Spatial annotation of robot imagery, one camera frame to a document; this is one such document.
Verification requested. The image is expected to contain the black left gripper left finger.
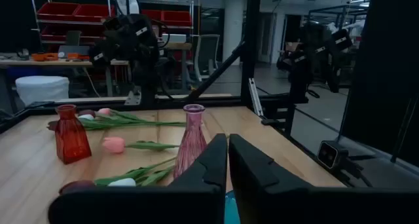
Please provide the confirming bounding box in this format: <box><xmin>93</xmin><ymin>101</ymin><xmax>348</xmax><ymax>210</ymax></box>
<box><xmin>48</xmin><ymin>133</ymin><xmax>228</xmax><ymax>224</ymax></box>

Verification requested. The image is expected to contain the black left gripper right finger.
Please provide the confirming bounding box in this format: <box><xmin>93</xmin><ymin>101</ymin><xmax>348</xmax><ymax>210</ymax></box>
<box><xmin>228</xmin><ymin>133</ymin><xmax>419</xmax><ymax>224</ymax></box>

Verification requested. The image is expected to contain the pink artificial tulip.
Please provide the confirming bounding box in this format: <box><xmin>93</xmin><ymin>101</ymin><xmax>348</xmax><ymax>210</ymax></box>
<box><xmin>97</xmin><ymin>107</ymin><xmax>187</xmax><ymax>127</ymax></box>
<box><xmin>102</xmin><ymin>136</ymin><xmax>180</xmax><ymax>155</ymax></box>

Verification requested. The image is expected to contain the teal glass vase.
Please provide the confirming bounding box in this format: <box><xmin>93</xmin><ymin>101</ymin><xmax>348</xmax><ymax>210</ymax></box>
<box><xmin>224</xmin><ymin>190</ymin><xmax>242</xmax><ymax>224</ymax></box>

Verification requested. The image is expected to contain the pink glass vase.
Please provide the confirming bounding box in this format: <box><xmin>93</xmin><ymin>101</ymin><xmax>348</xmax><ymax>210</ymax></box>
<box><xmin>172</xmin><ymin>103</ymin><xmax>208</xmax><ymax>179</ymax></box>

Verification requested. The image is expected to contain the red glass vase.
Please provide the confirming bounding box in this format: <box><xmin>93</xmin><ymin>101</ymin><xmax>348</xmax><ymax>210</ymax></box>
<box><xmin>54</xmin><ymin>104</ymin><xmax>92</xmax><ymax>165</ymax></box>

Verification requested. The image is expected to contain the grey office chair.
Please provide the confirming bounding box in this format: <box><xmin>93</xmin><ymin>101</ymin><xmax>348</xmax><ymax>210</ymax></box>
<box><xmin>193</xmin><ymin>33</ymin><xmax>221</xmax><ymax>83</ymax></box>

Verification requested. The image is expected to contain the small wooden desk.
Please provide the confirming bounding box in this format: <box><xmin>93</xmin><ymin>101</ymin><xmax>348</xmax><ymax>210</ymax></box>
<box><xmin>163</xmin><ymin>42</ymin><xmax>194</xmax><ymax>90</ymax></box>

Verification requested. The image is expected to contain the black partition panel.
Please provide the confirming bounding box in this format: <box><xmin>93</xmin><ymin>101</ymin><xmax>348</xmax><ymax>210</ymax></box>
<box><xmin>340</xmin><ymin>0</ymin><xmax>419</xmax><ymax>168</ymax></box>

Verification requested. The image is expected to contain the red plastic storage bin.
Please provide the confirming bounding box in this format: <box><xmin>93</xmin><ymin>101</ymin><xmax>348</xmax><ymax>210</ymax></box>
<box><xmin>141</xmin><ymin>9</ymin><xmax>164</xmax><ymax>22</ymax></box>
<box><xmin>37</xmin><ymin>1</ymin><xmax>81</xmax><ymax>22</ymax></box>
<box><xmin>72</xmin><ymin>3</ymin><xmax>116</xmax><ymax>23</ymax></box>
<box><xmin>41</xmin><ymin>24</ymin><xmax>105</xmax><ymax>43</ymax></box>
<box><xmin>160</xmin><ymin>10</ymin><xmax>193</xmax><ymax>28</ymax></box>

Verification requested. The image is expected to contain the orange tool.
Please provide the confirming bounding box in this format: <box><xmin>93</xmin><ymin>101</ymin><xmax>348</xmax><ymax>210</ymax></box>
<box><xmin>67</xmin><ymin>52</ymin><xmax>90</xmax><ymax>61</ymax></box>
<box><xmin>31</xmin><ymin>52</ymin><xmax>59</xmax><ymax>62</ymax></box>

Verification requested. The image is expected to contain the white covered bin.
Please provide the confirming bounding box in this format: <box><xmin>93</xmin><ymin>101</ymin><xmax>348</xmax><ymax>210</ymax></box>
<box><xmin>14</xmin><ymin>75</ymin><xmax>71</xmax><ymax>107</ymax></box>

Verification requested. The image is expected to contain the long wooden desk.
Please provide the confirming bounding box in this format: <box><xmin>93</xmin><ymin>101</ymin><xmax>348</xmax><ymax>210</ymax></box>
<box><xmin>0</xmin><ymin>58</ymin><xmax>129</xmax><ymax>99</ymax></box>

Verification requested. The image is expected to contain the small black camera box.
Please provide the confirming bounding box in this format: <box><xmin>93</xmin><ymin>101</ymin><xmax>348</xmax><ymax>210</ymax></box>
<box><xmin>316</xmin><ymin>140</ymin><xmax>350</xmax><ymax>171</ymax></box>

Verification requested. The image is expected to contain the silver aluminium bracket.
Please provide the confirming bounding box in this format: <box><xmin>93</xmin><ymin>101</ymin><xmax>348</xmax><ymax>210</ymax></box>
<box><xmin>247</xmin><ymin>77</ymin><xmax>264</xmax><ymax>117</ymax></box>

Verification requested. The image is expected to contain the black aluminium table frame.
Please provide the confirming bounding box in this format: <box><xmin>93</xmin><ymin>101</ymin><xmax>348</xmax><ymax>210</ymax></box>
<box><xmin>0</xmin><ymin>0</ymin><xmax>310</xmax><ymax>135</ymax></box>

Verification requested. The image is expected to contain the metal wire shelf rack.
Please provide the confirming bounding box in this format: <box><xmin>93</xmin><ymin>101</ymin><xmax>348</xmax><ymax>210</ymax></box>
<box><xmin>28</xmin><ymin>0</ymin><xmax>194</xmax><ymax>54</ymax></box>

